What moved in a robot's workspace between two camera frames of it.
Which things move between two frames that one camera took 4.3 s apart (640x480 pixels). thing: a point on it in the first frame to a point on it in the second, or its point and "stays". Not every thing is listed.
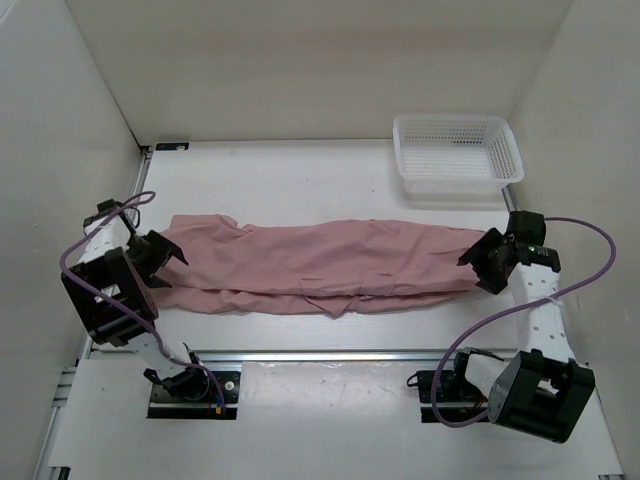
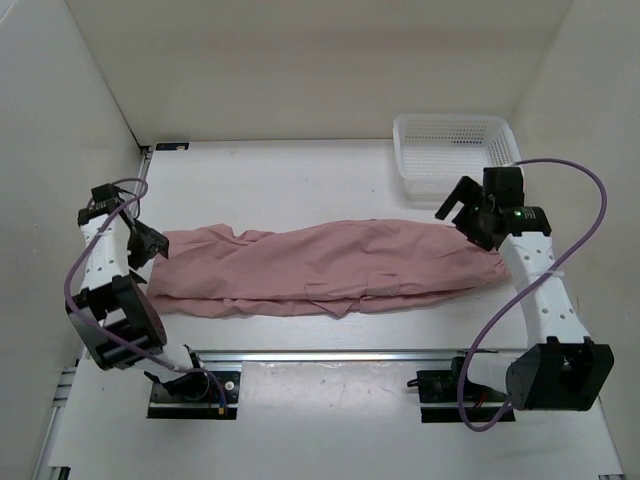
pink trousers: x=314 y=266 stays
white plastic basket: x=456 y=157 stays
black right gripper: x=491 y=282 to x=468 y=192
